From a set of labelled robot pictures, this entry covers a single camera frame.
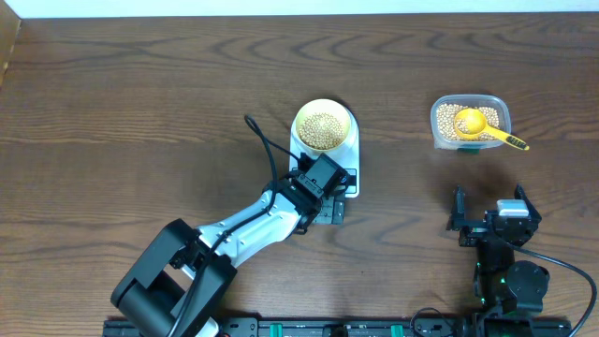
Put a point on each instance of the pile of soybeans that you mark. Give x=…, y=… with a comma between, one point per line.
x=445, y=116

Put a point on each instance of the white digital kitchen scale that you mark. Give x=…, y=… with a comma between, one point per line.
x=347, y=155

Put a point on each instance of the soybeans in yellow bowl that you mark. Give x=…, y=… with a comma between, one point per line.
x=321, y=131

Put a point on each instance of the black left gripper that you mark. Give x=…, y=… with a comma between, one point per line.
x=330, y=209

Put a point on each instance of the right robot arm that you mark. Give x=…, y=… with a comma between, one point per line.
x=504, y=284

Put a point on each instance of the clear plastic container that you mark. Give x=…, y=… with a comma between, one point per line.
x=472, y=101

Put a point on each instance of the yellow measuring scoop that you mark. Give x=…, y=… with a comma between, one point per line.
x=478, y=125

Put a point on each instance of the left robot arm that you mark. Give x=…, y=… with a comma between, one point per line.
x=176, y=283

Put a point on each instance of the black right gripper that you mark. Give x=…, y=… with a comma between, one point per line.
x=456, y=221

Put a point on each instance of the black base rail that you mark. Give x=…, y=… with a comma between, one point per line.
x=408, y=327

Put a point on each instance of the yellow plastic bowl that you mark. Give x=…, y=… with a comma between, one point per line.
x=328, y=106

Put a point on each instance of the soybeans in scoop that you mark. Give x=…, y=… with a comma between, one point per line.
x=461, y=127

